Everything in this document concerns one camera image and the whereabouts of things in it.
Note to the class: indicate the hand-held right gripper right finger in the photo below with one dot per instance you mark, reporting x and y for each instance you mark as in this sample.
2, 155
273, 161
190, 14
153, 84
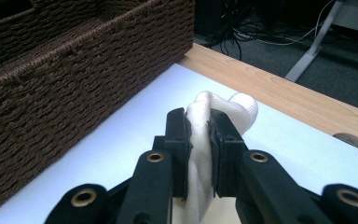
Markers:
227, 155

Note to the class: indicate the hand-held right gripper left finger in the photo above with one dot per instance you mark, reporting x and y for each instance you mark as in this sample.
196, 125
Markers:
180, 146

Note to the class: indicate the cream sweatshirt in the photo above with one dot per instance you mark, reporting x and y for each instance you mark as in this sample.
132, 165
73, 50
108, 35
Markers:
200, 155

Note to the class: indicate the brown woven basket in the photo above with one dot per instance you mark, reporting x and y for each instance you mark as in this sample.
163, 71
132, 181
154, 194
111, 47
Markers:
74, 87

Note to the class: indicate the white table sheet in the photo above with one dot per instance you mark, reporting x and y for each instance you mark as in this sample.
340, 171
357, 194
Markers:
121, 130

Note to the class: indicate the wooden table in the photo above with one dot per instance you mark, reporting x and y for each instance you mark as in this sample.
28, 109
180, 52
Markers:
276, 90

